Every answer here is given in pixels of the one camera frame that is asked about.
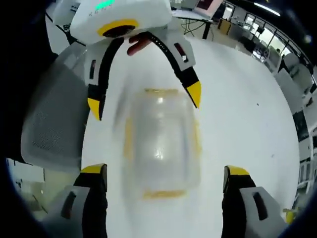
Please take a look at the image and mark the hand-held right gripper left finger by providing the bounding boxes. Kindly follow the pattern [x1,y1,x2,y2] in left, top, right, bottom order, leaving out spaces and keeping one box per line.
[41,163,109,238]

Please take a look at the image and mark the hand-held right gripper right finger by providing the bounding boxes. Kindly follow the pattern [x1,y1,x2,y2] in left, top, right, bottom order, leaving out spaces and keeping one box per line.
[221,165,288,238]

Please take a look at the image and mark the clear plastic container box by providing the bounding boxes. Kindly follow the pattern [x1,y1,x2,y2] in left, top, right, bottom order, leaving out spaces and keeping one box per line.
[112,90,203,199]

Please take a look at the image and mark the clear lid with yellow buckles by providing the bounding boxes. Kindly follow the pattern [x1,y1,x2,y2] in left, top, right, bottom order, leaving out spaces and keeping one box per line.
[123,87,203,200]

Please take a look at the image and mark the person's left hand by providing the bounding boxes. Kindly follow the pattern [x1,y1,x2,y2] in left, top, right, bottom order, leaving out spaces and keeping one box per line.
[127,33,152,57]

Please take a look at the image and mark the grey desk with black legs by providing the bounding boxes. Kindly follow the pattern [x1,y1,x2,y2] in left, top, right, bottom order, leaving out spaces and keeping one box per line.
[172,0,225,40]

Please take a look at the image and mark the yellow object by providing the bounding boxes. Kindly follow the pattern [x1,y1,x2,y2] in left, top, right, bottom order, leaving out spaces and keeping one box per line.
[284,208,298,225]

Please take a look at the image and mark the yellow cabinet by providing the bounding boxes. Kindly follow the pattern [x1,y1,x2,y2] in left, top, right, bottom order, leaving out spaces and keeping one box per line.
[217,18,231,36]

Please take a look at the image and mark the large computer monitor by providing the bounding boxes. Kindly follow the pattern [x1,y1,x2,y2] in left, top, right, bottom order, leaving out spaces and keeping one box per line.
[194,0,223,12]

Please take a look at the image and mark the black cables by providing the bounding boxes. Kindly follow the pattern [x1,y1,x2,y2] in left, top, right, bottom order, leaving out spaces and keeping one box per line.
[181,17,208,38]

